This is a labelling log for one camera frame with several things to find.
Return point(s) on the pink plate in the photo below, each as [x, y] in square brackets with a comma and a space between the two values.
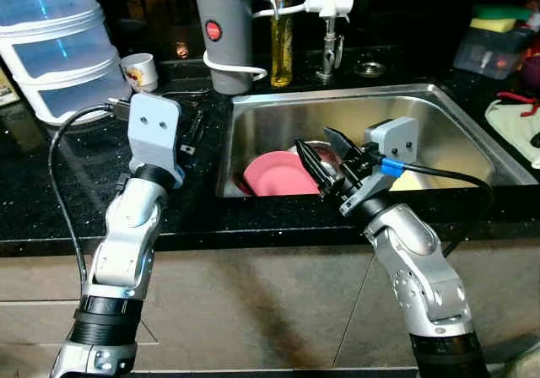
[274, 175]

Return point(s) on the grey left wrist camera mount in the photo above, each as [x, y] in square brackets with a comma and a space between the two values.
[153, 133]

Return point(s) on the round chrome hole cover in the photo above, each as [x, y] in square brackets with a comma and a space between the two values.
[369, 68]

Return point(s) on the clear plastic box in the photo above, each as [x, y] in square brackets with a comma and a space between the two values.
[489, 57]

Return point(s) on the grey water filter canister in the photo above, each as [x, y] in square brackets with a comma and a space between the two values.
[224, 57]

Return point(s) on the yellow liquid bottle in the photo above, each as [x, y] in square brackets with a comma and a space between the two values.
[282, 53]

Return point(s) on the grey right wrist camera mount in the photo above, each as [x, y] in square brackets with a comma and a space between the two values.
[396, 137]

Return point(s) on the white tiered plastic container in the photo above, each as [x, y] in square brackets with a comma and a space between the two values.
[59, 66]

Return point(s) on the white cup red print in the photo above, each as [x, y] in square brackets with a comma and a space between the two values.
[139, 74]

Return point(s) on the steel bowl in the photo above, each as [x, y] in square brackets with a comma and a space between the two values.
[321, 146]

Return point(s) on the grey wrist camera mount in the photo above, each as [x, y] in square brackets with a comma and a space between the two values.
[396, 137]
[153, 133]

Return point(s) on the chrome faucet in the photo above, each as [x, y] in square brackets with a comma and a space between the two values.
[329, 53]

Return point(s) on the yellow green scrub sponge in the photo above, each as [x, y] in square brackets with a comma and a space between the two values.
[494, 25]

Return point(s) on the thin white tube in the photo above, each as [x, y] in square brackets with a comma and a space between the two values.
[287, 10]

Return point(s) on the counter cabinet front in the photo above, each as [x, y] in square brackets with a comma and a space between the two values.
[253, 310]

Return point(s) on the stainless steel sink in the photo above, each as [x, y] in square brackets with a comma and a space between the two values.
[439, 125]

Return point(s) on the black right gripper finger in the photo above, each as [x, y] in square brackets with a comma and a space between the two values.
[346, 148]
[319, 171]

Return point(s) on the green cloth mat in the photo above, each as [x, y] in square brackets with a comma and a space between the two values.
[515, 137]

